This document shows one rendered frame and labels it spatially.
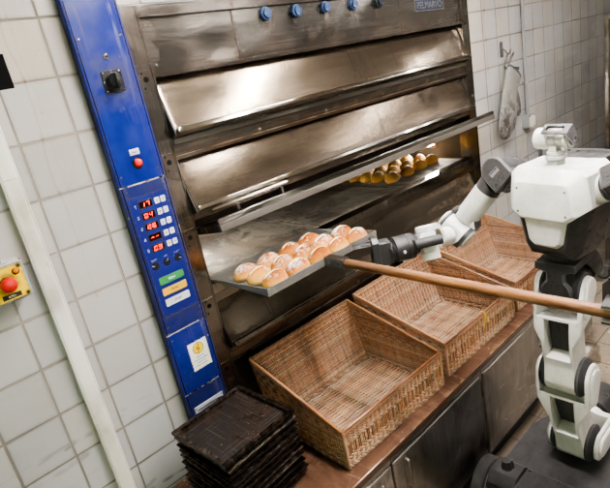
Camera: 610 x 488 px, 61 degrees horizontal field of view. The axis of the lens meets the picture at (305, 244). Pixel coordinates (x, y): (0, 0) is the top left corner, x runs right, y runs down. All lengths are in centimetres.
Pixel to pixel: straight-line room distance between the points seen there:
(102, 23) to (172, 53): 25
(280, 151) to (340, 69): 47
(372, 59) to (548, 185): 105
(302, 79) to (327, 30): 26
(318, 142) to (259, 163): 31
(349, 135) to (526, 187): 83
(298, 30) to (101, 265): 115
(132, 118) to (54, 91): 22
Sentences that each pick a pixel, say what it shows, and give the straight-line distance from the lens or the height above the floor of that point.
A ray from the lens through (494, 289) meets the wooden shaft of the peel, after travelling 142.
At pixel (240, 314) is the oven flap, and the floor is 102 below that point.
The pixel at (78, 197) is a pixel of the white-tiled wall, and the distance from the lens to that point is 163.
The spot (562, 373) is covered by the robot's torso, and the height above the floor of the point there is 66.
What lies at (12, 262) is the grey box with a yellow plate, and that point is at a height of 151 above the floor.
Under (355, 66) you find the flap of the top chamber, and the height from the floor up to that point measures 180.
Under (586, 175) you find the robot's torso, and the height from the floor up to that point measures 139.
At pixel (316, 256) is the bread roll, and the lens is 178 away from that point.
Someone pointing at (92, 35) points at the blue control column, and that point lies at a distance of 165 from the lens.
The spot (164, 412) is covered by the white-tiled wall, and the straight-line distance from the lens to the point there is 190.
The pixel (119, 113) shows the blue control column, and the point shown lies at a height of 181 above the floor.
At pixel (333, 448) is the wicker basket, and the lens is 186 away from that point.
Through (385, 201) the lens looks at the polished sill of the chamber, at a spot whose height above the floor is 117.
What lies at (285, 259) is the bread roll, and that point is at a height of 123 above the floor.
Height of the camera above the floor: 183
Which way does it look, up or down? 19 degrees down
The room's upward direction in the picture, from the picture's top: 12 degrees counter-clockwise
